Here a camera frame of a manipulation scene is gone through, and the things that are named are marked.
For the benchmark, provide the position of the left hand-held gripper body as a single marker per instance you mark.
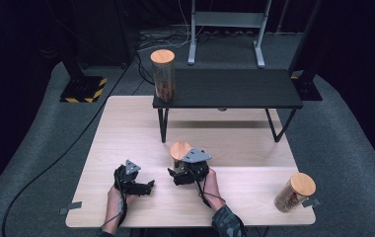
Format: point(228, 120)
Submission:
point(132, 167)

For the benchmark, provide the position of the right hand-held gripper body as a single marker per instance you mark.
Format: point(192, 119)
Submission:
point(197, 155)

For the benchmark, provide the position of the glass jar of grey-brown spice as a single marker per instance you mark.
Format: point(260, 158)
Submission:
point(178, 149)

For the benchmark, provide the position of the black shelf riser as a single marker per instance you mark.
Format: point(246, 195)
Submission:
point(228, 89)

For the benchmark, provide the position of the glass jar of dark-brown spice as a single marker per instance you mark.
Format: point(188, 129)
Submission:
point(162, 56)

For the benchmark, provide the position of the glass jar of red chilies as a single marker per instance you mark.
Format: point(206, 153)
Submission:
point(303, 184)

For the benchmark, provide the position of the person's left hand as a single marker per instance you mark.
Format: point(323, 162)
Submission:
point(116, 202)

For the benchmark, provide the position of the person's right hand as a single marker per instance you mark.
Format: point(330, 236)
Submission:
point(213, 191)

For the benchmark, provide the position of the grey tape piece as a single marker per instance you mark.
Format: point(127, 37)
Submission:
point(311, 202)
point(71, 207)

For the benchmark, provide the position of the black stand with striped base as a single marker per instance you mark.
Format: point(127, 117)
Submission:
point(83, 89)

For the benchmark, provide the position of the black stand with plain base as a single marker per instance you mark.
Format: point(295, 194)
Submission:
point(305, 87)

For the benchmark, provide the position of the grey metal stand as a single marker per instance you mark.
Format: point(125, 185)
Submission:
point(228, 19)

